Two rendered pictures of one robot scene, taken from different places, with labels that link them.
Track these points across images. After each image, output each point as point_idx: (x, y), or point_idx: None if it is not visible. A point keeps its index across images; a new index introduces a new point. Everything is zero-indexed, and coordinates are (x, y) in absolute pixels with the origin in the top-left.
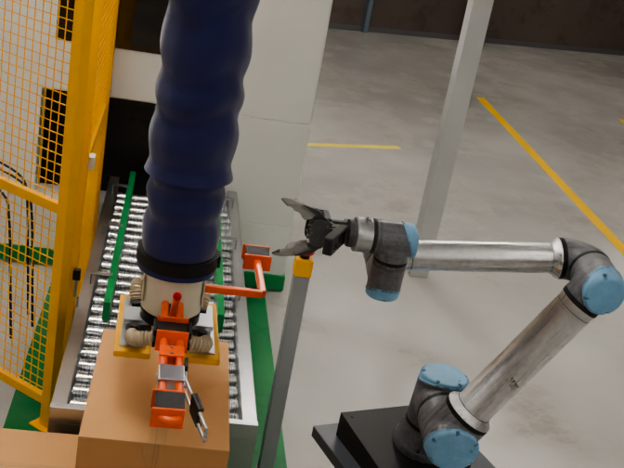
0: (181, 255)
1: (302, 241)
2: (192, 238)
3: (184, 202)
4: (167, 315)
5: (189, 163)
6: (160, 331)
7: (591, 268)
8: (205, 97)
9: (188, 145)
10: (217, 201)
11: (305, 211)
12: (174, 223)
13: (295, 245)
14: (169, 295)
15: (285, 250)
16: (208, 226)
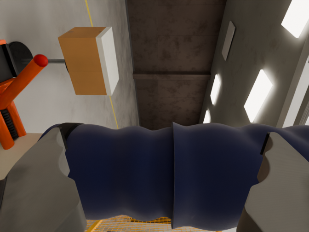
0: (81, 133)
1: (76, 220)
2: (101, 144)
3: (149, 135)
4: (9, 105)
5: (203, 130)
6: (0, 39)
7: None
8: (294, 137)
9: (225, 127)
10: (145, 180)
11: (303, 199)
12: (123, 130)
13: (66, 176)
14: (29, 136)
15: (58, 143)
16: (111, 169)
